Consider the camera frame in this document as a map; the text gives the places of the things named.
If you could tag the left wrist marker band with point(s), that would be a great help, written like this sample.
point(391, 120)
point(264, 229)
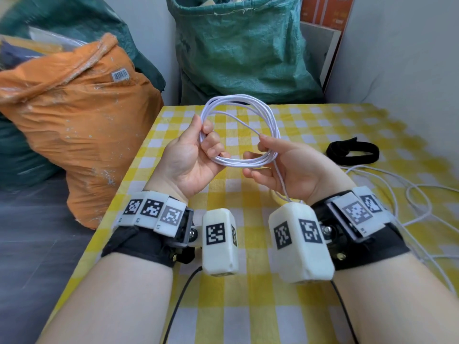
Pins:
point(152, 209)

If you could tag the person's right forearm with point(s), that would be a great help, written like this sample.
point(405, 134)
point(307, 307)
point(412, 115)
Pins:
point(387, 304)

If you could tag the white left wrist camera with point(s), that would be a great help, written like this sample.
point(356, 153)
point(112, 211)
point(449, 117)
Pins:
point(219, 247)

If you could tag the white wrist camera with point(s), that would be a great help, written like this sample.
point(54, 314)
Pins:
point(219, 247)
point(304, 254)

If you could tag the white board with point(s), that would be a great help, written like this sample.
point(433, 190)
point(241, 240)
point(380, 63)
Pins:
point(317, 42)

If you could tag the right wrist marker band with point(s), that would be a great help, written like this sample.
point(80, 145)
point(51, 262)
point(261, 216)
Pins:
point(358, 211)

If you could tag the dark green sack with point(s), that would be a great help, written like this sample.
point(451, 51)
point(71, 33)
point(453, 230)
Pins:
point(82, 17)

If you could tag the person's left hand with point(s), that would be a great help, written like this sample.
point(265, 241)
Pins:
point(179, 164)

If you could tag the white barcode label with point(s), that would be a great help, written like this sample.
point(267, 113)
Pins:
point(121, 75)

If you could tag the orange woven sack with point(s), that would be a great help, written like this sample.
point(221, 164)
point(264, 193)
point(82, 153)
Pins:
point(82, 128)

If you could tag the yellow checked tablecloth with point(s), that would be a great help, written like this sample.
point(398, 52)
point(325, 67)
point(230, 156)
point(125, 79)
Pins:
point(251, 308)

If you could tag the green woven sack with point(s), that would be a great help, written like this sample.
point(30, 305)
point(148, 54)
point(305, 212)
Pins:
point(244, 53)

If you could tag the orange cardboard box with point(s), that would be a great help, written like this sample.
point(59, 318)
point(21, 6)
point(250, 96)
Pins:
point(328, 10)

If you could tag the person's right thumb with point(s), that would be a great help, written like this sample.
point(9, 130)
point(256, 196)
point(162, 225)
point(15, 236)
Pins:
point(278, 143)

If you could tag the person's right hand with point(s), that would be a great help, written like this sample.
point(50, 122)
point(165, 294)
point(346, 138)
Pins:
point(308, 171)

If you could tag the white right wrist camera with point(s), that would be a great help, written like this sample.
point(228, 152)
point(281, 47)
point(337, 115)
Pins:
point(304, 254)

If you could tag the wrist marker band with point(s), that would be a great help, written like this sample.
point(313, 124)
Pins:
point(152, 209)
point(358, 211)

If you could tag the clear plastic bag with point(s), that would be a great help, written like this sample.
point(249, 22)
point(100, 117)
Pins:
point(43, 42)

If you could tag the person's left forearm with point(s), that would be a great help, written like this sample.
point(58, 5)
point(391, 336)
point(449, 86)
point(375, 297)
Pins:
point(118, 300)

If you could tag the person's left thumb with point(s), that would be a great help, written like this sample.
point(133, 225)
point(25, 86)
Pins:
point(193, 128)

